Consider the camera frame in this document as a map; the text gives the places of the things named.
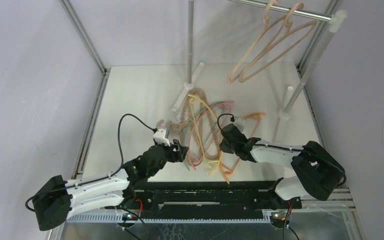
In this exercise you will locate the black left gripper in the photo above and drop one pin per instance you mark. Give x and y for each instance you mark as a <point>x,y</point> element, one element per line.
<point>180,149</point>

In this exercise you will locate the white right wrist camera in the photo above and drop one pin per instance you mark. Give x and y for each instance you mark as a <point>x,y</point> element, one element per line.
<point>239,123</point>

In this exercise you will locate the aluminium frame right post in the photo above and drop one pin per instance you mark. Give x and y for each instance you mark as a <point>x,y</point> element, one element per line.
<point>311,47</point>

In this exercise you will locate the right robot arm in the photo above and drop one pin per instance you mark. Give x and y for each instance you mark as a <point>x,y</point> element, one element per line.
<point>316,172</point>

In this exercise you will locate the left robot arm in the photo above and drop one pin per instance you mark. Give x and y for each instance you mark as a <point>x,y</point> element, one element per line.
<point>58,199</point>

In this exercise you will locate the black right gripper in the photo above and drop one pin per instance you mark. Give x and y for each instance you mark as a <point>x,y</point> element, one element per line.
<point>227,142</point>

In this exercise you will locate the aluminium frame left post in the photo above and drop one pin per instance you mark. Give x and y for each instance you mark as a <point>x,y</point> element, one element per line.
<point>83,34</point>

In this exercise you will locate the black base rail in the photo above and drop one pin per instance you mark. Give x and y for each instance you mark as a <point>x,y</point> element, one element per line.
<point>208,200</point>

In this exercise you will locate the aluminium frame post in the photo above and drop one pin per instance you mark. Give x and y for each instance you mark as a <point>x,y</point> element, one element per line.
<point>83,34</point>
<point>311,47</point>

